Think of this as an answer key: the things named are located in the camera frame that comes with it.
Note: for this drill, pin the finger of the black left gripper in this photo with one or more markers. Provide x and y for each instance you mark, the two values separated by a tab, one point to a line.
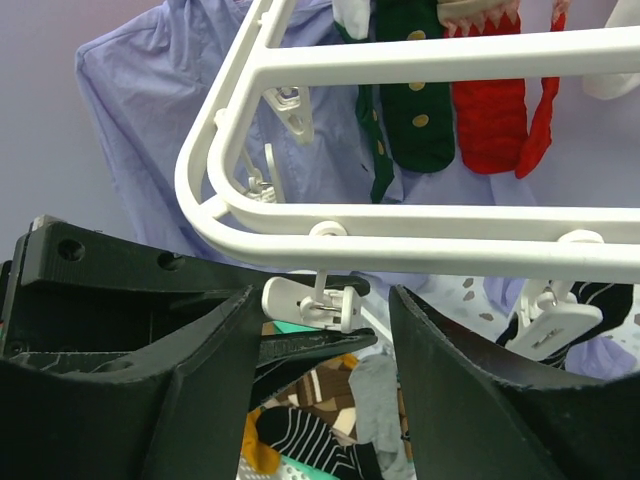
305	350

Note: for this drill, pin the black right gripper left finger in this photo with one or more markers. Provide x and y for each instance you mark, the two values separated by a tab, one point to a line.
174	409

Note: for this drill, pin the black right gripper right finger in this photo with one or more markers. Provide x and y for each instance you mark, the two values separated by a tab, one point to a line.
478	411

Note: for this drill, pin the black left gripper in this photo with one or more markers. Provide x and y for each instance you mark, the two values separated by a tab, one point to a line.
74	290

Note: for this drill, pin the white hanger clip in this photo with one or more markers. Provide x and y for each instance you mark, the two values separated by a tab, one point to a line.
549	317
315	306

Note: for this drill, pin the black white striped sock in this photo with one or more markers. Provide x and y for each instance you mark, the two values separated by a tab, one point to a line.
309	440

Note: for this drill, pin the white clip sock hanger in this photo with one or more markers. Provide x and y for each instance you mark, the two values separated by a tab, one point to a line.
438	81

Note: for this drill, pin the brown patterned sock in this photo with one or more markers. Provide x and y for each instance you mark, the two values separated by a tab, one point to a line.
326	393

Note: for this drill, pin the mustard yellow sock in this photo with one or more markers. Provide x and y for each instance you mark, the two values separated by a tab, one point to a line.
262	458

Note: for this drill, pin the grey sock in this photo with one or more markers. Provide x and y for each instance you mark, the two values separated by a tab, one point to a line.
373	383

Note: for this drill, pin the mint green sock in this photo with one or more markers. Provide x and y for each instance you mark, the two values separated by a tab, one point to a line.
287	469

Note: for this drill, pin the lavender hanging shirt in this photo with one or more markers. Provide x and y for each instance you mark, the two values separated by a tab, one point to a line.
146	82

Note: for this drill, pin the dark green dotted sock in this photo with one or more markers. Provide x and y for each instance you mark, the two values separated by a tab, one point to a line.
413	126

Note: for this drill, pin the red hanging sock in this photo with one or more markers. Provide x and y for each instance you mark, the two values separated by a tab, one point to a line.
495	134

